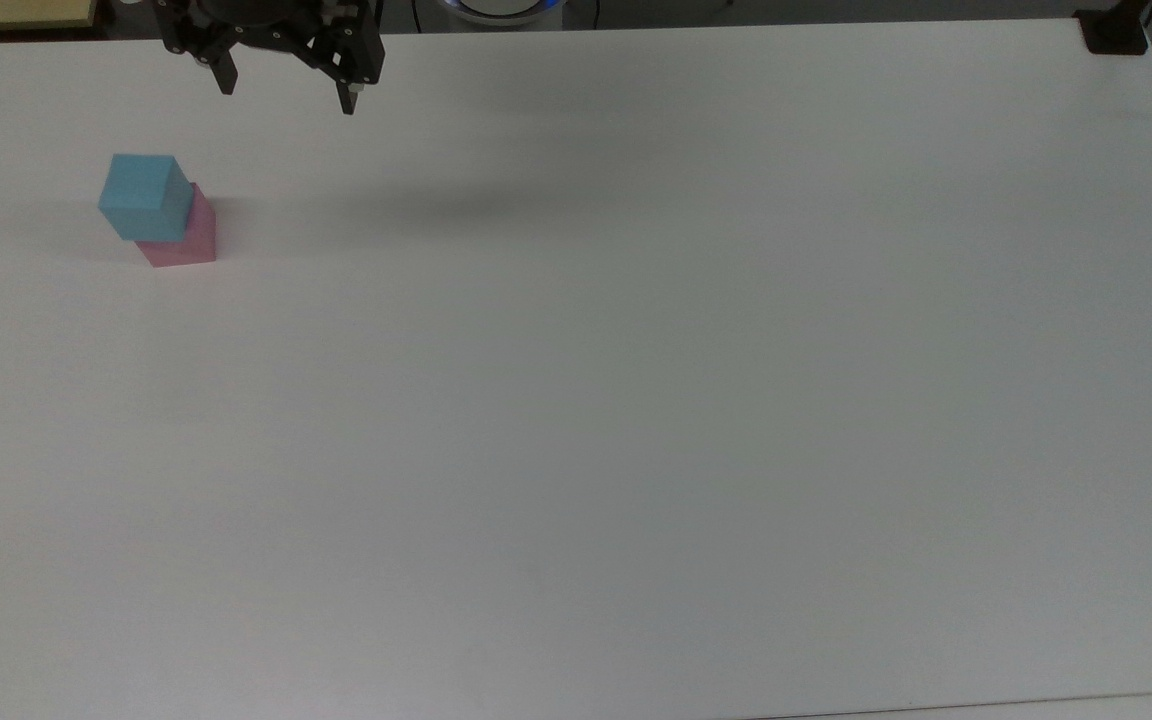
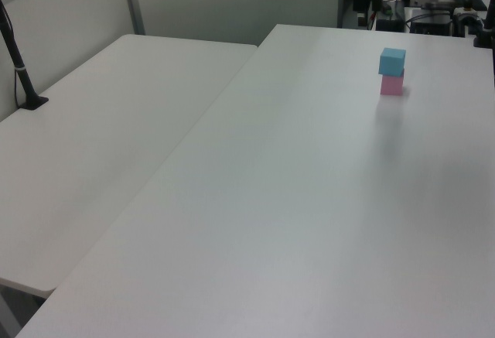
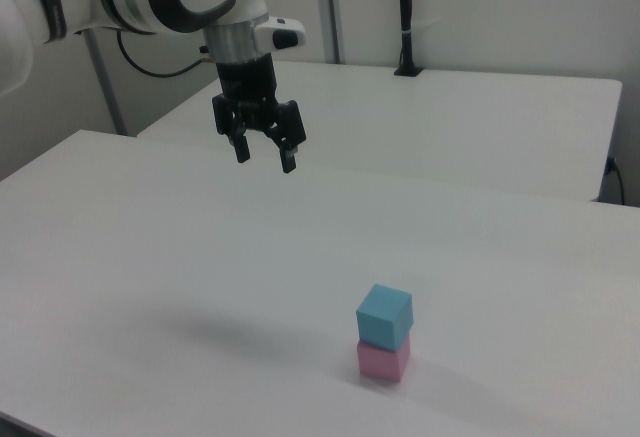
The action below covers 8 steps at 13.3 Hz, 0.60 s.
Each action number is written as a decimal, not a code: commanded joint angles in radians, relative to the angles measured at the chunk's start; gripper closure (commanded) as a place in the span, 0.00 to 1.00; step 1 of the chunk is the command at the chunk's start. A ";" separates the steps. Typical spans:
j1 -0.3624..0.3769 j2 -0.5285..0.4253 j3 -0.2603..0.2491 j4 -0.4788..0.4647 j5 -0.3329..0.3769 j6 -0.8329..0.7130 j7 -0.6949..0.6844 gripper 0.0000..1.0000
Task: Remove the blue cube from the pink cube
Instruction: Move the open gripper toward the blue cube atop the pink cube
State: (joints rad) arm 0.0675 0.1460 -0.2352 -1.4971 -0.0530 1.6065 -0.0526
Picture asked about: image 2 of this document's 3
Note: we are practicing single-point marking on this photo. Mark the black camera stand pole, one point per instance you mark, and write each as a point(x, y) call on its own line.
point(19, 67)

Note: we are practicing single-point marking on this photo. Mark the blue cube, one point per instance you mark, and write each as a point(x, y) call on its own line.
point(390, 63)

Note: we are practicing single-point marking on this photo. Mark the pink cube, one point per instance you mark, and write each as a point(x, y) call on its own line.
point(391, 86)

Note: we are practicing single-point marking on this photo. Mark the black equipment box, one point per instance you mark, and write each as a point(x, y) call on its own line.
point(431, 24)

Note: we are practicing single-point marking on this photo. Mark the black clamp pole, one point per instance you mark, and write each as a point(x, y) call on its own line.
point(488, 21)

